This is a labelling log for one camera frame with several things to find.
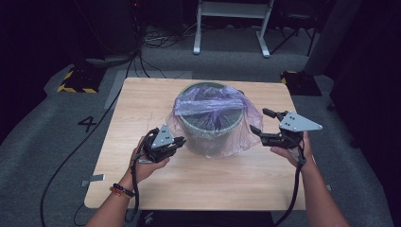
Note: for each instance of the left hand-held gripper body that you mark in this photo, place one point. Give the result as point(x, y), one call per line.
point(160, 142)

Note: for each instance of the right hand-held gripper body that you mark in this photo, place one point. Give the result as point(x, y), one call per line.
point(296, 124)

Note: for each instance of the green plastic bucket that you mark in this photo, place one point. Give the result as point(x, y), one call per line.
point(208, 138)

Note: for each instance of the purple plastic bag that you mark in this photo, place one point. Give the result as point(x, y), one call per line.
point(208, 105)

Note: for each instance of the person's left hand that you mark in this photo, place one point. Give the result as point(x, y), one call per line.
point(146, 168)

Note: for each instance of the person's right hand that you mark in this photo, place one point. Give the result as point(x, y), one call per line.
point(302, 154)

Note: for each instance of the yellow black striped base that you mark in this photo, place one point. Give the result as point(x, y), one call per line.
point(301, 83)
point(80, 80)

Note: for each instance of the grey tape piece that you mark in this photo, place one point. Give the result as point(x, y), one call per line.
point(94, 179)

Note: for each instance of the black stool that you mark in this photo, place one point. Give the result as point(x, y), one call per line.
point(208, 220)

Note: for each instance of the black folding stand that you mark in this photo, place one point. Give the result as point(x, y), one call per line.
point(298, 22)

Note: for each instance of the white metal stand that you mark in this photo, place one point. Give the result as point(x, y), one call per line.
point(233, 9)

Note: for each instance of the black equipment stand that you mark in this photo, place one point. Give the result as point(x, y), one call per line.
point(104, 28)

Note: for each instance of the grey post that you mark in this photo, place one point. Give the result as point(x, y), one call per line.
point(331, 34)

